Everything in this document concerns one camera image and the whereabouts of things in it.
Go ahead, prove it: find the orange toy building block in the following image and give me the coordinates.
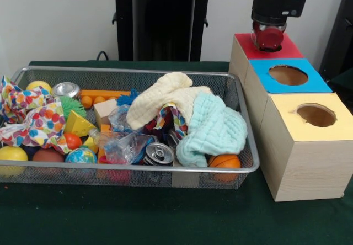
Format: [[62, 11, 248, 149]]
[[79, 89, 132, 110]]

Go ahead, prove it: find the wooden three-hole sorting box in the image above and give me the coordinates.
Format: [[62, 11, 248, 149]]
[[228, 31, 353, 202]]

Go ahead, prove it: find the side table with green cloth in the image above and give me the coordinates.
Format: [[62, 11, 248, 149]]
[[328, 67, 353, 94]]

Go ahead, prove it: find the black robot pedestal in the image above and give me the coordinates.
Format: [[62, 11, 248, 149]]
[[106, 0, 223, 62]]

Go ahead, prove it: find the dark green tablecloth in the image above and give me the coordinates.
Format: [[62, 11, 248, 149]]
[[0, 60, 353, 245]]

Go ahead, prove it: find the yellow cheese wedge toy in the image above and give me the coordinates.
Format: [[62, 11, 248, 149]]
[[63, 109, 98, 137]]

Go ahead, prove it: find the blue green globe ball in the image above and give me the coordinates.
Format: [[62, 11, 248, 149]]
[[65, 147, 99, 164]]

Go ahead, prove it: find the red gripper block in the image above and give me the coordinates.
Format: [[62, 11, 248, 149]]
[[251, 22, 286, 53]]

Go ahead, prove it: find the cream waffle cloth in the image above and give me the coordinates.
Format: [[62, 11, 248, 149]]
[[126, 71, 213, 131]]

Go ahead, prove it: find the orange toy basketball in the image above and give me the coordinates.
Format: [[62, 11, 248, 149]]
[[208, 153, 242, 182]]

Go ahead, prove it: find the black cable loop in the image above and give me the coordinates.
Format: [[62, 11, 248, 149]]
[[95, 50, 111, 62]]

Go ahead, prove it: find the black drink can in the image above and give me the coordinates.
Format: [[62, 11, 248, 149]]
[[142, 142, 176, 166]]

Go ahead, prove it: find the shallow wire mesh bin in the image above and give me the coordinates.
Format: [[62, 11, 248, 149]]
[[0, 65, 261, 190]]

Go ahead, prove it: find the silver drink can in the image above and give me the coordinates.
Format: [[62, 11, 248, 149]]
[[51, 82, 82, 99]]

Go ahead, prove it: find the yellow ball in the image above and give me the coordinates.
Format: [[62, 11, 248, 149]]
[[0, 145, 29, 177]]

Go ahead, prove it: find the colourful heart print cloth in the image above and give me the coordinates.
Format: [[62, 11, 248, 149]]
[[0, 75, 69, 155]]

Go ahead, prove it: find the mint waffle cloth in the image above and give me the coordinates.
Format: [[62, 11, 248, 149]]
[[175, 92, 248, 168]]

